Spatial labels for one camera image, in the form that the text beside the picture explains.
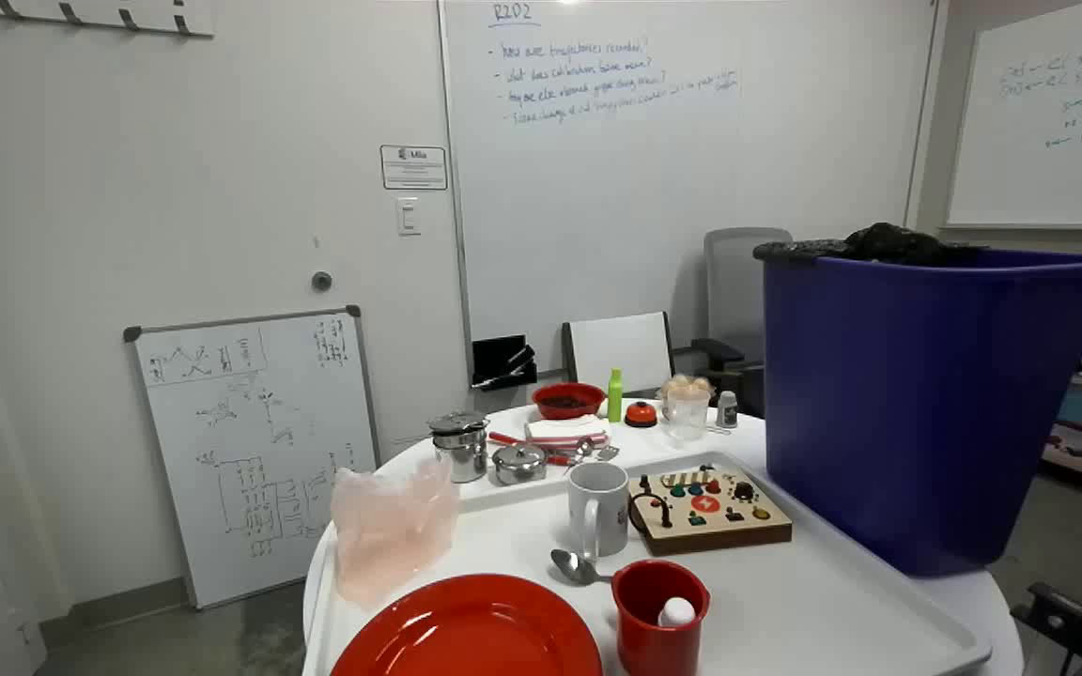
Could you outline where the wooden peg board toy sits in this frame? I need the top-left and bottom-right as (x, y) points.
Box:
(622, 457), (796, 561)

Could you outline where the black equipment frame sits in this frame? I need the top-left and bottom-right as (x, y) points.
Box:
(1012, 574), (1082, 676)

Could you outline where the pink bubble wrap bag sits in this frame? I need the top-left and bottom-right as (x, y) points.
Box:
(325, 454), (463, 609)

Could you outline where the wall whiteboard with green writing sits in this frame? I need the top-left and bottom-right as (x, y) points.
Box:
(946, 0), (1082, 238)

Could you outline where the metal canister with lid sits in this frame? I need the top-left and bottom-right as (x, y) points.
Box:
(429, 409), (493, 489)

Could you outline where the small metal bowl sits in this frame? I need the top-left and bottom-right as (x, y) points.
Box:
(488, 442), (552, 489)

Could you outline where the white mug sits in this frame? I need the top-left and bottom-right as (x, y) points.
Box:
(565, 457), (635, 561)

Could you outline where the white napkin stack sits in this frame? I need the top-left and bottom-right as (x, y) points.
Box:
(523, 414), (612, 450)

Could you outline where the green bottle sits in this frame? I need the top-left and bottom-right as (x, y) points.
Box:
(603, 365), (632, 426)

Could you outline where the white light switch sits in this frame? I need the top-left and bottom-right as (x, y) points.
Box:
(393, 193), (426, 242)

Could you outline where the round white table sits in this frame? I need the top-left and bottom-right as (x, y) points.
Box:
(298, 400), (1029, 676)

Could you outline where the white chair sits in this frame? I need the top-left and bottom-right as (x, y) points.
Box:
(558, 307), (675, 400)

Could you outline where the small red round object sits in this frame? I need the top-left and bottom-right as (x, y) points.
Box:
(621, 400), (665, 432)

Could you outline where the black trash bag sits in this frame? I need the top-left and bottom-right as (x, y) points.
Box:
(751, 223), (988, 270)

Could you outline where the red plate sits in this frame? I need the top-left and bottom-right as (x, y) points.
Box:
(325, 571), (607, 676)

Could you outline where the white wall coat hook rack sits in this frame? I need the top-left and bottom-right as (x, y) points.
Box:
(0, 0), (216, 43)

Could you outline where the red mug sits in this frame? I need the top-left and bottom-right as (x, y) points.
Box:
(607, 555), (715, 676)

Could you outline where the small leaning whiteboard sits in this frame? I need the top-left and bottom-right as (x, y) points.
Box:
(121, 300), (382, 611)

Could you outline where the white wall sign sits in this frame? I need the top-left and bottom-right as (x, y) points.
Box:
(375, 138), (451, 197)

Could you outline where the blue recycling bin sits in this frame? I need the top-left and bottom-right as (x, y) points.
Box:
(757, 242), (1082, 584)

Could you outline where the grey office chair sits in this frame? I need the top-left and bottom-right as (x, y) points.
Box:
(686, 227), (796, 419)

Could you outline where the large wall whiteboard with writing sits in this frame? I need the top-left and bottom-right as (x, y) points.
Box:
(436, 0), (946, 381)

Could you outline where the red bowl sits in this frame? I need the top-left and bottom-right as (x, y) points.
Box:
(529, 381), (607, 426)

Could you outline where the white round object in mug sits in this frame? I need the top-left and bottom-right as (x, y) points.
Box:
(655, 593), (697, 631)

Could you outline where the black box-shaped object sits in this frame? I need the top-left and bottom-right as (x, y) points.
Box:
(471, 331), (542, 390)

